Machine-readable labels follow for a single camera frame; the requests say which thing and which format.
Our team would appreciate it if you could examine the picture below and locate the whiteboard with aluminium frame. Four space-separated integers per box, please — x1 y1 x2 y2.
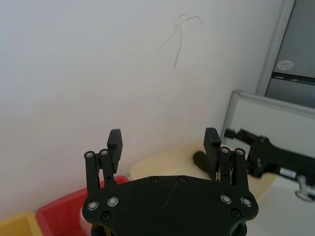
220 90 315 160

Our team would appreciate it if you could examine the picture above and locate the red plastic bin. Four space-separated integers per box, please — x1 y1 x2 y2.
35 175 130 236

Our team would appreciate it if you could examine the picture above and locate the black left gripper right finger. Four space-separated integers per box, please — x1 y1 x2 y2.
203 127 251 195

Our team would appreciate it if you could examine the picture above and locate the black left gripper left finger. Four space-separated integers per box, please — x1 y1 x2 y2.
83 129 123 195

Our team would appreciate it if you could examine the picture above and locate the yellow plastic bin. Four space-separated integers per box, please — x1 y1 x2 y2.
0 210 47 236

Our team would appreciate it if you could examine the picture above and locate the cream rounded board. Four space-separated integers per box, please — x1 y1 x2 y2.
129 139 277 205

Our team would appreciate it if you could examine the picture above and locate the grey glass door with frame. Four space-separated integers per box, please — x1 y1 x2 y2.
256 0 315 109

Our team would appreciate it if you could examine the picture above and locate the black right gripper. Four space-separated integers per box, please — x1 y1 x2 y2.
223 127 315 178

